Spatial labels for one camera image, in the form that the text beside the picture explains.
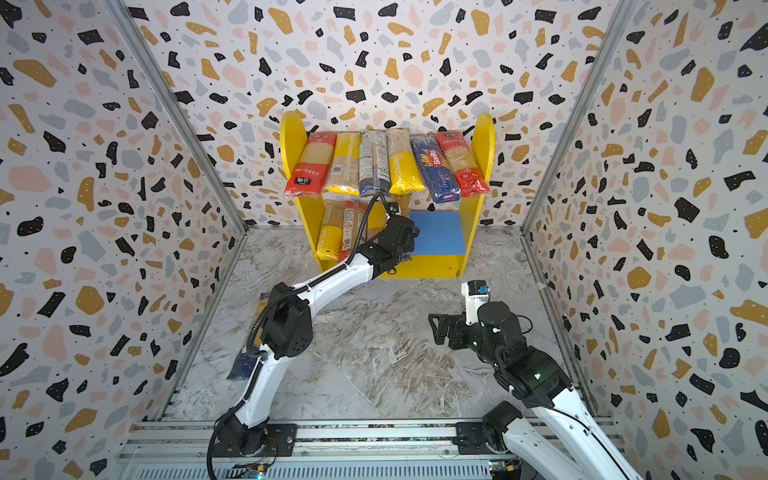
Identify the dark blue spaghetti bag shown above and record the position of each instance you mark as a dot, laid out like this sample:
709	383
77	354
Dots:
243	364

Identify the orange blue spaghetti bag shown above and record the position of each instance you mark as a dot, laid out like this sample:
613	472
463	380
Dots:
404	207

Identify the plain yellow spaghetti bag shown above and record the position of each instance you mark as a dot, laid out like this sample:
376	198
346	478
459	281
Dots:
343	177

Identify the clear white label spaghetti bag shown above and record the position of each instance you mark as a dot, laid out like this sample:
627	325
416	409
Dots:
374	173

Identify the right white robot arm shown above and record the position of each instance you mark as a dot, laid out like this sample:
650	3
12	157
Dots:
536	380

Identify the yellow Pastatime spaghetti bag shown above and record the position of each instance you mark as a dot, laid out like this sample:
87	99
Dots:
376	221

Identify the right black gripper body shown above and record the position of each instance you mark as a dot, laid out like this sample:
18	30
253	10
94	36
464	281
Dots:
456	329

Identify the yellow shelf with coloured boards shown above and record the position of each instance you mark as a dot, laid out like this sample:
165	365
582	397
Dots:
443	247

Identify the red spaghetti bag black label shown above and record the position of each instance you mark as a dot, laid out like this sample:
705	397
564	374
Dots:
308	177

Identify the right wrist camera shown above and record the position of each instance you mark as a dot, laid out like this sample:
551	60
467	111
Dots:
476	293

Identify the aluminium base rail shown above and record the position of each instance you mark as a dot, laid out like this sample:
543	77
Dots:
324	449

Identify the red clear spaghetti bag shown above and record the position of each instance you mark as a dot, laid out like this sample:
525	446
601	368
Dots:
352	215

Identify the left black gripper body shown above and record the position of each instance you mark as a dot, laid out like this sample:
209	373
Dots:
408	248

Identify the blue Barilla spaghetti bag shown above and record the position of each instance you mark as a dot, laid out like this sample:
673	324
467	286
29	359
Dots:
436	174

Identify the red spaghetti bag top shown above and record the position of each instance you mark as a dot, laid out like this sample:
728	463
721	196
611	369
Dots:
462	162

